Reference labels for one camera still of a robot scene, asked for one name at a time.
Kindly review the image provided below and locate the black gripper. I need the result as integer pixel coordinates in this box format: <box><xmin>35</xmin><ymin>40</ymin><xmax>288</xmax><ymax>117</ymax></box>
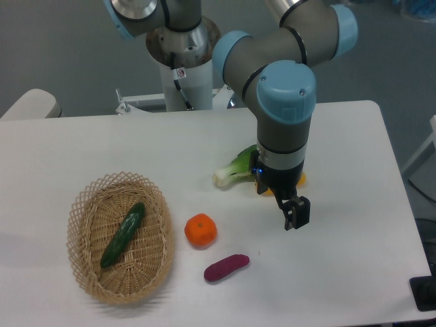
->
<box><xmin>249</xmin><ymin>150</ymin><xmax>311</xmax><ymax>231</ymax></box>

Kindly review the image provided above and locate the green cucumber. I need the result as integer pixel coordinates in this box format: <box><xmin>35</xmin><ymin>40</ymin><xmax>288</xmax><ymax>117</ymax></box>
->
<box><xmin>100</xmin><ymin>202</ymin><xmax>146</xmax><ymax>269</ymax></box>

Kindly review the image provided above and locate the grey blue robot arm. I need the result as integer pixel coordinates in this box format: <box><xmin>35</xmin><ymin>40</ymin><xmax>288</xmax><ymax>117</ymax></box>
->
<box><xmin>105</xmin><ymin>1</ymin><xmax>358</xmax><ymax>229</ymax></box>

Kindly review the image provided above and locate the woven wicker basket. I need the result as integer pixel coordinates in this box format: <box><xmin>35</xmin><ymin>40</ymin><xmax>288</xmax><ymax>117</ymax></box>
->
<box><xmin>67</xmin><ymin>172</ymin><xmax>174</xmax><ymax>305</ymax></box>

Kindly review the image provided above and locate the yellow mango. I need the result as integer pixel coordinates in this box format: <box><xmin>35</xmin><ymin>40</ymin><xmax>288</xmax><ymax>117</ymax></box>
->
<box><xmin>260</xmin><ymin>172</ymin><xmax>307</xmax><ymax>196</ymax></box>

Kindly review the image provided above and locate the green bok choy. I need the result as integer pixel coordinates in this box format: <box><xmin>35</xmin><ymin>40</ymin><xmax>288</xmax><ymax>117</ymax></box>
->
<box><xmin>213</xmin><ymin>144</ymin><xmax>257</xmax><ymax>188</ymax></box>

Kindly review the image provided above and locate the purple sweet potato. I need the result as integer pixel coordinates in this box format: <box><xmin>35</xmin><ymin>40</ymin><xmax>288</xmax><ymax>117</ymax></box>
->
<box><xmin>204</xmin><ymin>254</ymin><xmax>250</xmax><ymax>283</ymax></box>

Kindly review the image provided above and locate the orange tangerine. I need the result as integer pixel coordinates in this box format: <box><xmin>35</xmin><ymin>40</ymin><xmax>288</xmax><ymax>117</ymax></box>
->
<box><xmin>184</xmin><ymin>213</ymin><xmax>217</xmax><ymax>247</ymax></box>

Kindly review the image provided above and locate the black device at table edge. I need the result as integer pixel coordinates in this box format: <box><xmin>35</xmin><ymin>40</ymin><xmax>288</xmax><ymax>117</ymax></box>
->
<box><xmin>409</xmin><ymin>276</ymin><xmax>435</xmax><ymax>312</ymax></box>

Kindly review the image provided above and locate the white chair armrest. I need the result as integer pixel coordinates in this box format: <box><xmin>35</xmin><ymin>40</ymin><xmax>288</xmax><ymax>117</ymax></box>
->
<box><xmin>1</xmin><ymin>89</ymin><xmax>63</xmax><ymax>121</ymax></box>

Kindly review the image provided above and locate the black cable on pedestal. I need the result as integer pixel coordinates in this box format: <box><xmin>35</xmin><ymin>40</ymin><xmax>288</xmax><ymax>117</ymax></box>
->
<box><xmin>169</xmin><ymin>50</ymin><xmax>195</xmax><ymax>111</ymax></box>

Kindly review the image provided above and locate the white frame at right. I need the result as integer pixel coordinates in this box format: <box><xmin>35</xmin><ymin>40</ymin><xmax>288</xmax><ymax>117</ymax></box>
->
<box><xmin>401</xmin><ymin>115</ymin><xmax>435</xmax><ymax>178</ymax></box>

